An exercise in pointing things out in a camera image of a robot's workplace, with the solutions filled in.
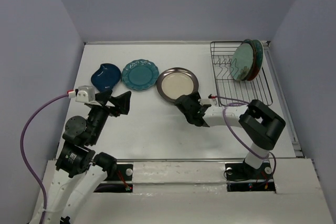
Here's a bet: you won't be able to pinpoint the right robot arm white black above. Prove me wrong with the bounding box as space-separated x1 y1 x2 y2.
174 92 286 178

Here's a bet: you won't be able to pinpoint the pale green flower plate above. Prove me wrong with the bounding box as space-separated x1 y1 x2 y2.
230 44 253 81

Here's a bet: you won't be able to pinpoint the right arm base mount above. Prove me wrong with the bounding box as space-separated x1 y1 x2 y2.
223 162 276 193

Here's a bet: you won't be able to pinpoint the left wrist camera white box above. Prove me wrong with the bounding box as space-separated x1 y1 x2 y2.
76 86 95 103

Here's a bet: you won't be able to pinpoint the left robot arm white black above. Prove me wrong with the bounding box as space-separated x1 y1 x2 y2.
31 86 131 223

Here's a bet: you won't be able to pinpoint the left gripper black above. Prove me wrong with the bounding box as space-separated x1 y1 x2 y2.
89 88 133 143

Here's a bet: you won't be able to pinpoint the cream plate brown rim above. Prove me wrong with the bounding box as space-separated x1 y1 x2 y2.
156 67 199 103

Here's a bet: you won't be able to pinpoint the blue plate white blossoms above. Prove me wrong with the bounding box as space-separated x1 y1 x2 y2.
242 39 258 81

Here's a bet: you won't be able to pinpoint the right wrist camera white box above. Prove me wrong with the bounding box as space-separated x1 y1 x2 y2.
198 98 213 106

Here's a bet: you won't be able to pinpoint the teal scalloped plate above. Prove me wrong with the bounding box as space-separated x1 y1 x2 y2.
121 59 160 91

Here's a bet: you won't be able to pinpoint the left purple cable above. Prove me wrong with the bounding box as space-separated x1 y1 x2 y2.
20 91 76 224

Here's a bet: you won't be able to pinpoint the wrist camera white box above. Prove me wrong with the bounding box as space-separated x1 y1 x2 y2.
198 98 213 106
76 86 95 103

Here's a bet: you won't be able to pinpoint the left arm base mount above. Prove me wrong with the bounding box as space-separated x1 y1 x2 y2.
94 163 133 193

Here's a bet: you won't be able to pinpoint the dark wire dish rack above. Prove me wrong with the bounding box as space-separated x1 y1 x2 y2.
210 41 273 106

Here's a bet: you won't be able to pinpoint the dark blue curved dish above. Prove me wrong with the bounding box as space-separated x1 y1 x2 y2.
91 63 121 92

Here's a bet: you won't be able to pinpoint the red teal floral plate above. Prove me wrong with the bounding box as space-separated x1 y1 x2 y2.
247 39 264 81

